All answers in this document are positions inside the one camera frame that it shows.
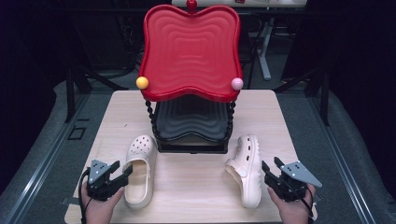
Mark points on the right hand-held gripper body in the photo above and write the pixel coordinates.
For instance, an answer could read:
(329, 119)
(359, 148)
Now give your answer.
(291, 186)

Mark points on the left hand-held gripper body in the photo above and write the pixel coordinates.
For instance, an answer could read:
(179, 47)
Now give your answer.
(99, 182)

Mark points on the cream clog shoe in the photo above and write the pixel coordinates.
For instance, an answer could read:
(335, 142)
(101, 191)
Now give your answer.
(140, 186)
(250, 174)

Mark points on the red and black shoe rack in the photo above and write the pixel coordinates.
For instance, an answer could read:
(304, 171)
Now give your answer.
(190, 53)

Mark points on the person's right hand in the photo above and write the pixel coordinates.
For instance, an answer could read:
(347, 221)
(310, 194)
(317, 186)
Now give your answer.
(292, 213)

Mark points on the person's left hand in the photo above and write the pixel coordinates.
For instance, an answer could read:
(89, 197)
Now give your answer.
(99, 211)

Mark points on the grey tape strip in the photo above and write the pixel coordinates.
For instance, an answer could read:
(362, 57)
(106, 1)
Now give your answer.
(69, 201)
(318, 197)

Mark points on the black metal stand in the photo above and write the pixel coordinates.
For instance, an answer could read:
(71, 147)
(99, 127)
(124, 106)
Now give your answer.
(323, 93)
(70, 93)

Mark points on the white desk leg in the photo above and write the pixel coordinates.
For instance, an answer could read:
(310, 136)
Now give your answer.
(265, 53)

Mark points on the metal floor rail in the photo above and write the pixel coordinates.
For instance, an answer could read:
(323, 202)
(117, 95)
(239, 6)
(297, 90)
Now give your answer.
(43, 168)
(342, 168)

